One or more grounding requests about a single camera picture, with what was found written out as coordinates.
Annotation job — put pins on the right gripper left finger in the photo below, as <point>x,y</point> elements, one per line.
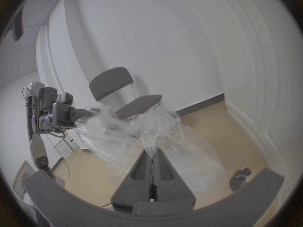
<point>127,193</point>

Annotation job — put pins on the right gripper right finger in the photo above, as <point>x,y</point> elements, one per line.
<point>177,190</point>

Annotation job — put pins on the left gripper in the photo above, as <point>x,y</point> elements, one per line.
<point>61,115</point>

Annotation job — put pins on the clear plastic bag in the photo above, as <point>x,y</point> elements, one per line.
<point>123,129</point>

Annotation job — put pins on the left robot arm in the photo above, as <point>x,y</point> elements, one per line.
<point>47,98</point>

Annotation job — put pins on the white trash bin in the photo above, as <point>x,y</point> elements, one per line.
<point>208,159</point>

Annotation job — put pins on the crumpled black plastic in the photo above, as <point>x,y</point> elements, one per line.
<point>239,178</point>

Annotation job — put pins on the white chest of drawers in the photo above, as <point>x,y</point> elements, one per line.
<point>64,145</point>

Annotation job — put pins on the grey padded white chair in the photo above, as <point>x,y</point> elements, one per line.
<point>111,81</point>

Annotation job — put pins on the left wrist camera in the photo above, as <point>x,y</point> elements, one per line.
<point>65,98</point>

